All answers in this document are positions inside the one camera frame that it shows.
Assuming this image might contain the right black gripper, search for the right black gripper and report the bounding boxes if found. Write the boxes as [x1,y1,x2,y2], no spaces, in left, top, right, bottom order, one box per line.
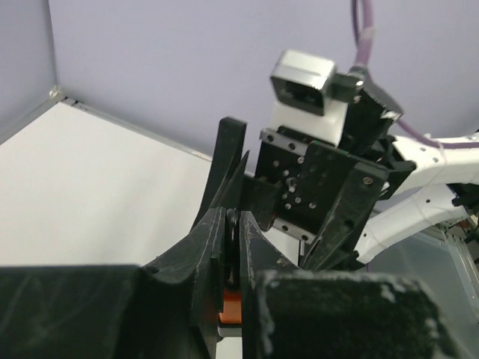
[191,84,416,271]

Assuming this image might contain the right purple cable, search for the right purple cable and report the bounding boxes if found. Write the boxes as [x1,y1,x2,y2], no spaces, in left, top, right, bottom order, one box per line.
[350,0,479,150]

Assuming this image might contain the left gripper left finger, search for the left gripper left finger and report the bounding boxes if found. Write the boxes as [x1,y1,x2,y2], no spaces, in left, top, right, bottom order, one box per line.
[1,208,227,358]

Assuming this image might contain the orange black padlock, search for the orange black padlock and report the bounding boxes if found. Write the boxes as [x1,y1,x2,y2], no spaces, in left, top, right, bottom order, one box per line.
[219,209,242,328]

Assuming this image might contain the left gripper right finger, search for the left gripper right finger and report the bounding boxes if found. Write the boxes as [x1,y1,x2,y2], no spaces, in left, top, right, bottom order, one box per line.
[239,212,459,358]

